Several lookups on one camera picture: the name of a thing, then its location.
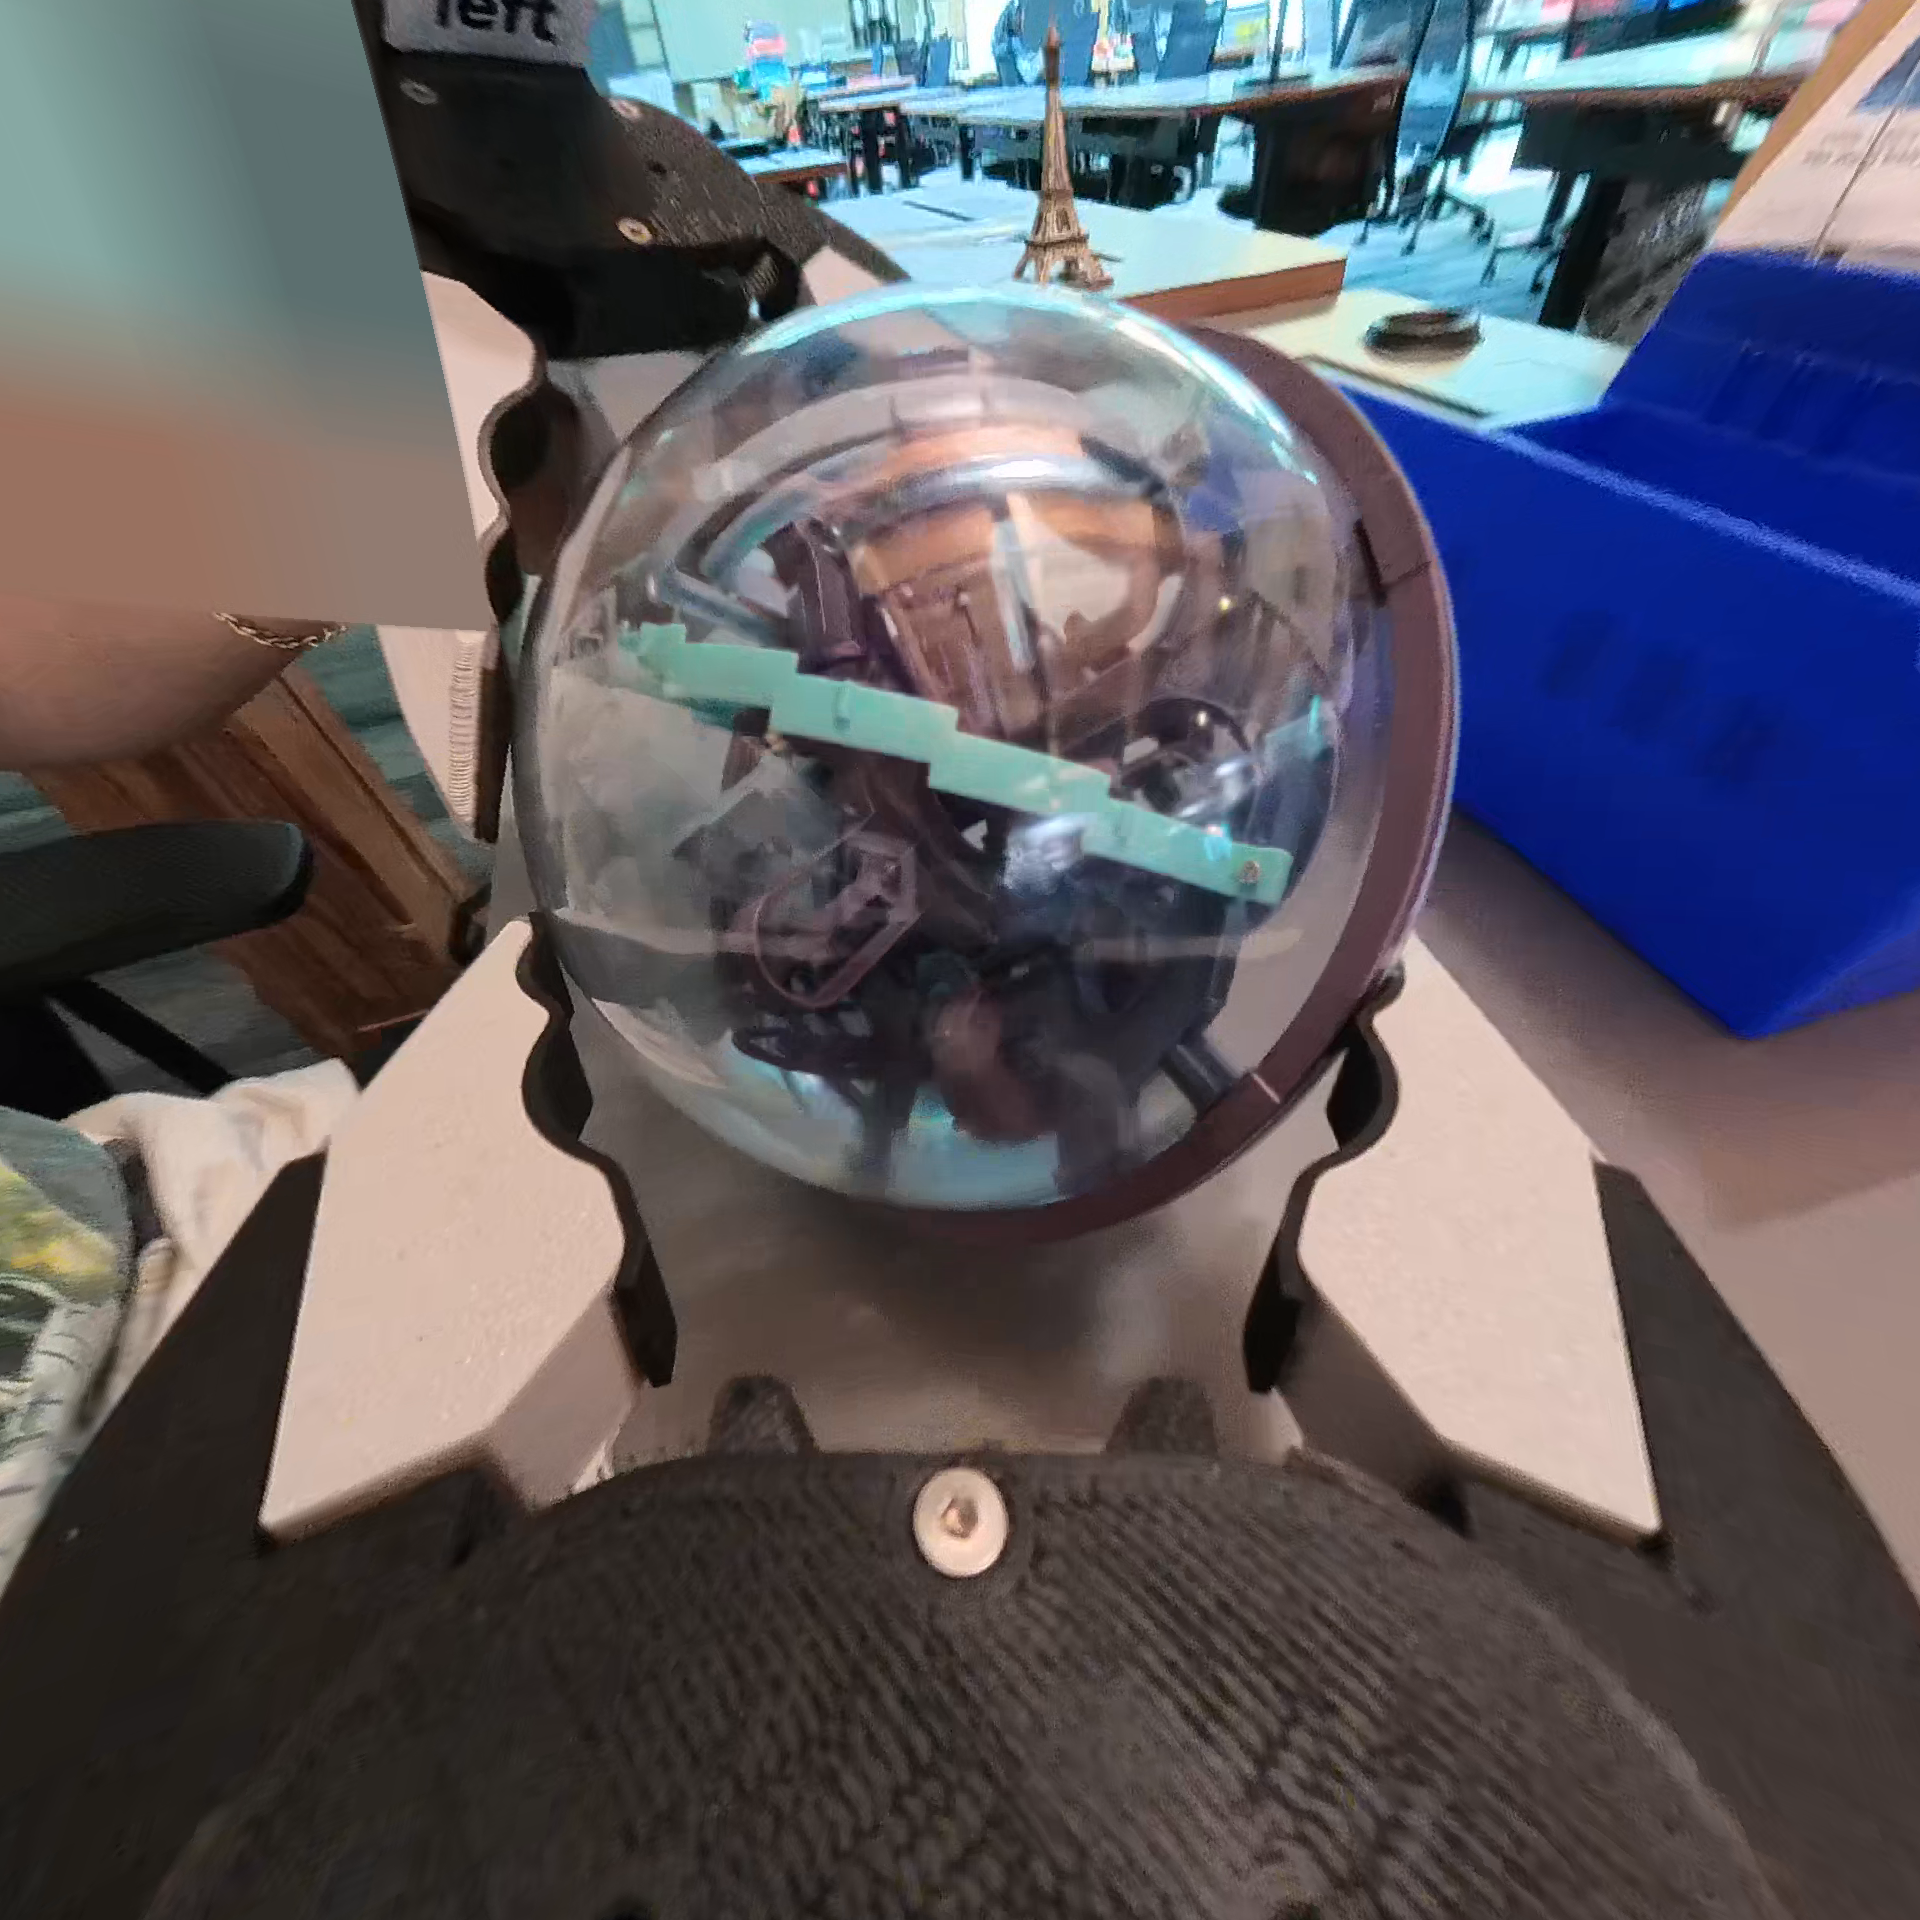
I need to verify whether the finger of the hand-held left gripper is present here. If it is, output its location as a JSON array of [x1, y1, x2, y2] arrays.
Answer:
[[420, 276, 623, 842]]

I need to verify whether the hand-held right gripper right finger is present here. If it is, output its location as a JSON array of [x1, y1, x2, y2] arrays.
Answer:
[[1242, 953, 1669, 1548]]

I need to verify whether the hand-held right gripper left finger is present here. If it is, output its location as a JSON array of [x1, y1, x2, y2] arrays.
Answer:
[[258, 917, 680, 1537]]

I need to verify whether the clear plastic maze ball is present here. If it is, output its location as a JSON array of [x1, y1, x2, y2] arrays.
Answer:
[[509, 282, 1461, 1249]]

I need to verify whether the person's left forearm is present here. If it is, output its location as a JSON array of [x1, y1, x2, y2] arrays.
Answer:
[[0, 602, 305, 771]]

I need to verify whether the person's pale clothing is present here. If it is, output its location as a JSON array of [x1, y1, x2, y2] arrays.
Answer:
[[70, 1063, 361, 1297]]

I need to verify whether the patterned cloth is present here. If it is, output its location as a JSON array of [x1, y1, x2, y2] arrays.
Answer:
[[0, 1118, 142, 1565]]

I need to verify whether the small tower model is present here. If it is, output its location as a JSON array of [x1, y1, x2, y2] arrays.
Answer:
[[1011, 23, 1119, 293]]

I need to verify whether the black chair armrest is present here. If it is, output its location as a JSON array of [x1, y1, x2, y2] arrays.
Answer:
[[0, 821, 319, 1113]]

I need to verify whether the blue plastic bin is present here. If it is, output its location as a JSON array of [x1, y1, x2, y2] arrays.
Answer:
[[1334, 248, 1920, 1042]]

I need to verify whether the black office chair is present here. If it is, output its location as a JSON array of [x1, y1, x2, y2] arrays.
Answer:
[[1358, 0, 1506, 251]]

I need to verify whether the printed instruction sheet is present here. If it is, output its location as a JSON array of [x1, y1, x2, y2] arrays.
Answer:
[[1710, 0, 1920, 258]]

